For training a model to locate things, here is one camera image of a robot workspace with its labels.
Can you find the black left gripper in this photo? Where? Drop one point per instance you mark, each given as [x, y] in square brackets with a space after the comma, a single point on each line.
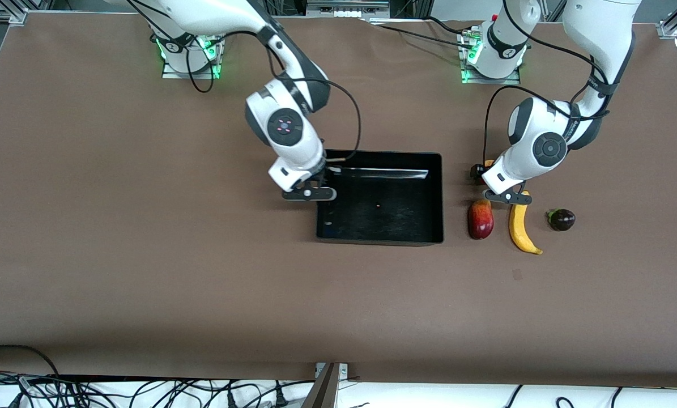
[477, 172]

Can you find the dark purple eggplant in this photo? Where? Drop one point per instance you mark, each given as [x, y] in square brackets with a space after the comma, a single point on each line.
[562, 220]

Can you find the yellow banana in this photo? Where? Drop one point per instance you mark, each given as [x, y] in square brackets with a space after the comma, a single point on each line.
[519, 226]

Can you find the black plastic box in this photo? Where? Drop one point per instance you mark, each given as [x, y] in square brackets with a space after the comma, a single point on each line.
[383, 215]

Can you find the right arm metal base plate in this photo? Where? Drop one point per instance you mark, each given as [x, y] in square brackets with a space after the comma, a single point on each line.
[171, 75]

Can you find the grey power strip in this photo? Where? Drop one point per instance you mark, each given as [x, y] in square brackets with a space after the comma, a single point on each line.
[346, 11]

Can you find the small metal bracket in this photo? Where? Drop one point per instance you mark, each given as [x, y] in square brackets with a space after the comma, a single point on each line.
[344, 371]

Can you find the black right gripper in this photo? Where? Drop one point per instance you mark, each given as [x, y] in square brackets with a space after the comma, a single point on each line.
[324, 175]

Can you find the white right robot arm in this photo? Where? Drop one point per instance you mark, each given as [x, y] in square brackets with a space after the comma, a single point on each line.
[284, 127]

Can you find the aluminium profile bar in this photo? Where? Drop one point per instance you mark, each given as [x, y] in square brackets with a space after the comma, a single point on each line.
[324, 391]

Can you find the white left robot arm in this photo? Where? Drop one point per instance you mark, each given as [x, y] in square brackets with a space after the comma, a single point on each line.
[548, 147]

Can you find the red yellow mango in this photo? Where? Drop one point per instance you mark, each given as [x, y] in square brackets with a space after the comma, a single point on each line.
[481, 221]

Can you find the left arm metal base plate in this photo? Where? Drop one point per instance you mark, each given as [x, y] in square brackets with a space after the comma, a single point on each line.
[514, 81]

